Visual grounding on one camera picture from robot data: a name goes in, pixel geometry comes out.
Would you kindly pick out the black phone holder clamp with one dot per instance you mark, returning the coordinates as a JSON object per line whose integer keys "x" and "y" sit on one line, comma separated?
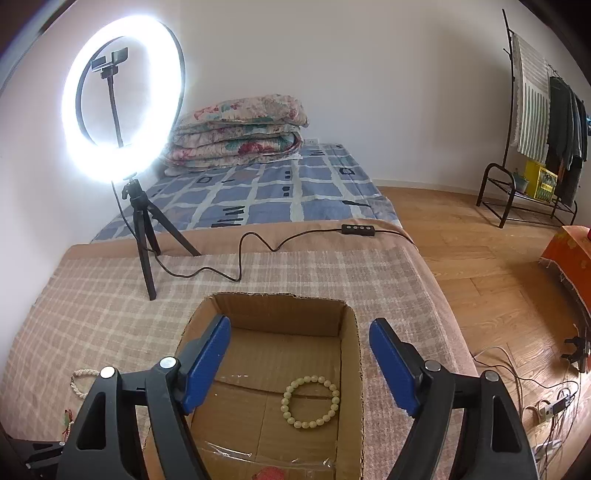
{"x": 108, "y": 67}

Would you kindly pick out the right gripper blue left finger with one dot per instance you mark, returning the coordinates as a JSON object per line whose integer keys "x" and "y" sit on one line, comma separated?
{"x": 104, "y": 441}

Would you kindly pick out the beige checked blanket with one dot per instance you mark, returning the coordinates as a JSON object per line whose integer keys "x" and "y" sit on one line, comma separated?
{"x": 94, "y": 311}

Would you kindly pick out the white ring light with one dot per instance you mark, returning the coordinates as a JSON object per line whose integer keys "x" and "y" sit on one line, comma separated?
{"x": 117, "y": 127}

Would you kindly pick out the black clothes rack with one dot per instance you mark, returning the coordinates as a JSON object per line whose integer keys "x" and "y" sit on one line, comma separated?
{"x": 503, "y": 186}

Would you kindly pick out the folded floral quilt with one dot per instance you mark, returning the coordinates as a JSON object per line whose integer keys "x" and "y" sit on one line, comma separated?
{"x": 237, "y": 132}

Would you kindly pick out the black tripod stand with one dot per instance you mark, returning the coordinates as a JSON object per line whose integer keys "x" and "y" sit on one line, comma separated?
{"x": 143, "y": 212}

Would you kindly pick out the blue patterned bed sheet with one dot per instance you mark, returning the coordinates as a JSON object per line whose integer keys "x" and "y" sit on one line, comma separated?
{"x": 322, "y": 182}

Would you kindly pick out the yellow crate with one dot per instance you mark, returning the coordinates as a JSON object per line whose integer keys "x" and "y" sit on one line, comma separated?
{"x": 541, "y": 181}

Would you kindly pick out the open cardboard box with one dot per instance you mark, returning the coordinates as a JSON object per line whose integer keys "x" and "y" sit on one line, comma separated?
{"x": 288, "y": 392}

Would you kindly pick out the orange cloth covered table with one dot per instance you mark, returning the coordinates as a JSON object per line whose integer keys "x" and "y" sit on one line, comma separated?
{"x": 569, "y": 251}

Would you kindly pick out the striped white towel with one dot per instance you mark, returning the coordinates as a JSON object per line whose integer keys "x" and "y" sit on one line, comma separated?
{"x": 531, "y": 101}

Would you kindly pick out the dark hanging clothes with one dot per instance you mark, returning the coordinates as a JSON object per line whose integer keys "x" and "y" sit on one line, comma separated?
{"x": 567, "y": 140}

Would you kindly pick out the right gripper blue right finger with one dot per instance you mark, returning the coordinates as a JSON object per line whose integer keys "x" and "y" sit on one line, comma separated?
{"x": 492, "y": 443}

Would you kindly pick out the small black floor tripod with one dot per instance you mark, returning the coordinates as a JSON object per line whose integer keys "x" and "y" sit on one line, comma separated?
{"x": 580, "y": 356}

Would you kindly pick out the red strap watch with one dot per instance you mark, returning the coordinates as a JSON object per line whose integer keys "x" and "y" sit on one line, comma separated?
{"x": 270, "y": 473}

